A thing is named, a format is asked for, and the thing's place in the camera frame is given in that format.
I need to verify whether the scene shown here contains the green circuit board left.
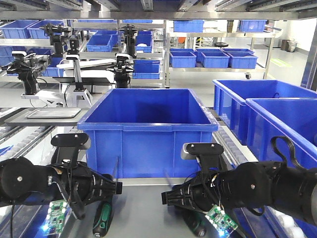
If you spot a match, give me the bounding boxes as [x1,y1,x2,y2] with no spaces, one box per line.
[43,200,67,236]

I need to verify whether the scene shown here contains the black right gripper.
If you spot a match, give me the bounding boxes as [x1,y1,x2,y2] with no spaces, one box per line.
[161,171,222,213]

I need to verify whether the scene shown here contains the large blue tray bin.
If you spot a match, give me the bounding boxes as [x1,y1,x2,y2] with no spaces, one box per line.
[77,89,218,179]

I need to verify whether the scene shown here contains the metal baking tray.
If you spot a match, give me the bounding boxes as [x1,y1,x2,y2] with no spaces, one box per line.
[25,108,82,119]

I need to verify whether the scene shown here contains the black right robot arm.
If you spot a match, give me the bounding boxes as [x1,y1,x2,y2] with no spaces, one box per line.
[161,161,317,225]

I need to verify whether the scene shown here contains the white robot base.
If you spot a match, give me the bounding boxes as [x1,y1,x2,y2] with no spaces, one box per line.
[21,55,114,107]

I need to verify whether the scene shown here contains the green circuit board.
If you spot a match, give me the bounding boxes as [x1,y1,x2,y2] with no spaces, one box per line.
[43,200,67,236]
[205,205,238,238]

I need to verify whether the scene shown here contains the blue bin right front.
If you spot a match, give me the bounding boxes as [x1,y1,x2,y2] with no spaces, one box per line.
[246,98,317,169]

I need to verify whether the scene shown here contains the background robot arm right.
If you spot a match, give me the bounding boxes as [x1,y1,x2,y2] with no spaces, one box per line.
[106,56,218,178]

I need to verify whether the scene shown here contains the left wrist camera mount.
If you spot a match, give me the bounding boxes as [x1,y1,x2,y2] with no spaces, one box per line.
[51,133,91,168]

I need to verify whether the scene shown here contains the green black screwdriver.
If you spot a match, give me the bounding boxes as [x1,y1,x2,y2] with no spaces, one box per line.
[92,156,120,238]
[163,170,207,238]

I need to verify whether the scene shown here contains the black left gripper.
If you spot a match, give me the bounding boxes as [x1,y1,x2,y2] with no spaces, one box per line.
[49,165,123,211]

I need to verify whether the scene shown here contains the black cable loop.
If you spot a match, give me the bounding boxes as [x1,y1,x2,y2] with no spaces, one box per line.
[270,136,302,169]

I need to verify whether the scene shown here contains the green circuit board right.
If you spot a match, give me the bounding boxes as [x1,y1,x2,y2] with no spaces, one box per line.
[205,205,238,238]

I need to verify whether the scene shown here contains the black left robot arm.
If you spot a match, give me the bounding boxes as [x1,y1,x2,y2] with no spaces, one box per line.
[0,157,122,219]

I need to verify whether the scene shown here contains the blue bin right rear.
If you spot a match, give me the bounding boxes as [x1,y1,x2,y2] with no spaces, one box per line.
[212,79,317,146]

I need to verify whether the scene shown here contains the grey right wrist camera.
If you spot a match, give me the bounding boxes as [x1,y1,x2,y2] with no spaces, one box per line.
[181,143,225,173]

